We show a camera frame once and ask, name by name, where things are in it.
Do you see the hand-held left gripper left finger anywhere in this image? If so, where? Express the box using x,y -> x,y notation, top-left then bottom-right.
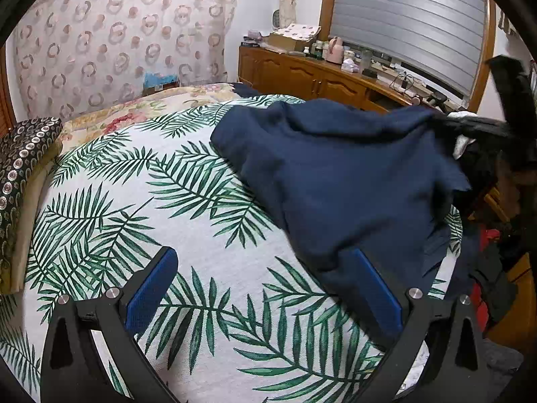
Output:
40,245 -> 181,403

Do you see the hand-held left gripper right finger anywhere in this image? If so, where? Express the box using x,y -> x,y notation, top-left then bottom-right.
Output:
342,248 -> 501,403

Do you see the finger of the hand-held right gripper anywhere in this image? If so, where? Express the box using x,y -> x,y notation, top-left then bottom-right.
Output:
431,114 -> 511,140

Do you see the navy printed T-shirt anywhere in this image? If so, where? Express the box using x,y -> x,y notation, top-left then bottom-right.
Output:
210,98 -> 474,350

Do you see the leaf-print bed sheet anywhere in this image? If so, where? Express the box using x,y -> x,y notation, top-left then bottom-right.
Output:
0,92 -> 463,403

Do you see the dark and red clothing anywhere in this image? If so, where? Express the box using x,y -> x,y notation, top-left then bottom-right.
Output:
455,216 -> 530,326

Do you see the grey window roller shutter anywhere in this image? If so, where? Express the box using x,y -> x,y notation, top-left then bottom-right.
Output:
328,0 -> 488,98

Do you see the wooden cabinet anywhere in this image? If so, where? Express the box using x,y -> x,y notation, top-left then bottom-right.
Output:
237,44 -> 446,115

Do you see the white printed cloth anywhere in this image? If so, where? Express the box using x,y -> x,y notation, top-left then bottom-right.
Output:
277,23 -> 322,41

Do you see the cardboard box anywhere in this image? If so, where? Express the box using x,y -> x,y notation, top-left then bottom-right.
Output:
267,31 -> 309,53

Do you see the blue crumpled bag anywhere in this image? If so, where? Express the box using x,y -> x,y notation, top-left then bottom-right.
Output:
143,72 -> 179,89

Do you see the tangle of cables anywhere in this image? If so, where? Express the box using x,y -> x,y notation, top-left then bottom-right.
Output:
388,71 -> 425,95

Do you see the wooden window frame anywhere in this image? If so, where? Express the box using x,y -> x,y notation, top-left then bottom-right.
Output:
318,0 -> 498,113

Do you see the dark ring-patterned pillow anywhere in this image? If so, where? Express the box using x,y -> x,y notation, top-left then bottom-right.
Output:
0,117 -> 64,270

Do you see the ring-patterned wall cloth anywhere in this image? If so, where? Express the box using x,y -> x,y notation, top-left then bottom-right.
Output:
12,0 -> 238,121

